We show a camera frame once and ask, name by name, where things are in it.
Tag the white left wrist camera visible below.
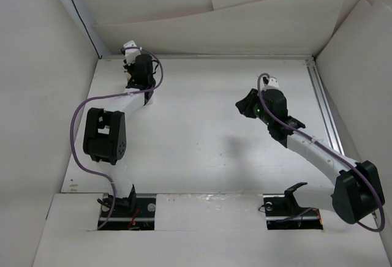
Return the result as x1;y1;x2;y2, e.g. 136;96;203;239
121;40;141;65

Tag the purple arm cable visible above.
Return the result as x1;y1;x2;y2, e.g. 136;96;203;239
256;72;386;233
70;46;165;230

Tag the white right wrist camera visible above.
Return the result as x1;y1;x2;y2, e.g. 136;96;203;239
262;77;279;90

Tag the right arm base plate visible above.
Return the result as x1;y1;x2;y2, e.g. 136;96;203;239
258;194;323;230

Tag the white divided organizer container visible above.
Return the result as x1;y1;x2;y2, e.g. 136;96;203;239
124;70;154;107

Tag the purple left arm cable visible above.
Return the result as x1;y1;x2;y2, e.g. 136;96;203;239
70;46;165;230

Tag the aluminium rail right side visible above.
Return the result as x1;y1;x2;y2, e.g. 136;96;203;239
305;56;345;156

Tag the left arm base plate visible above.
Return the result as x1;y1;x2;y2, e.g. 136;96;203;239
100;195;156;231

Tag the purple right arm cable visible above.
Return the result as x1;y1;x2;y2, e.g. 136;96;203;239
256;72;386;233

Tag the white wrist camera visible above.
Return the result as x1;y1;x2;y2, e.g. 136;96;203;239
262;77;279;90
121;40;141;65

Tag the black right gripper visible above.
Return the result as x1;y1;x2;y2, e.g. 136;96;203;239
235;88;273;126

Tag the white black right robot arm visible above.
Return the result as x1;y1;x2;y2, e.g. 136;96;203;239
235;89;385;224

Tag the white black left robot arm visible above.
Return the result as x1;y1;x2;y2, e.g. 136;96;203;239
72;50;162;216

